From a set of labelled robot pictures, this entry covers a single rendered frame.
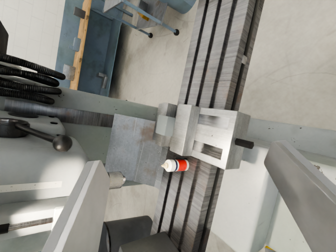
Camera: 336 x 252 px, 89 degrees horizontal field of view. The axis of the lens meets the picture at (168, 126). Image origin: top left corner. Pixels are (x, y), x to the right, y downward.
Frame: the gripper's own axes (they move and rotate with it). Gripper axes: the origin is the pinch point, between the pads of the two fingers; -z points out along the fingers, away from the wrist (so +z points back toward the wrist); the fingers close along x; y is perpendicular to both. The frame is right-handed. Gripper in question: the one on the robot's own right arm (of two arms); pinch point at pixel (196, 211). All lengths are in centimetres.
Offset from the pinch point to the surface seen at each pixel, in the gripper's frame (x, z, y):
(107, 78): 125, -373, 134
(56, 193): 22.8, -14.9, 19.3
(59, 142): 19.2, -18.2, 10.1
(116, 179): 16.3, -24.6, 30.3
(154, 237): 10, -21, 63
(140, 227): 50, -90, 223
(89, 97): 34, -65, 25
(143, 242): 14, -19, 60
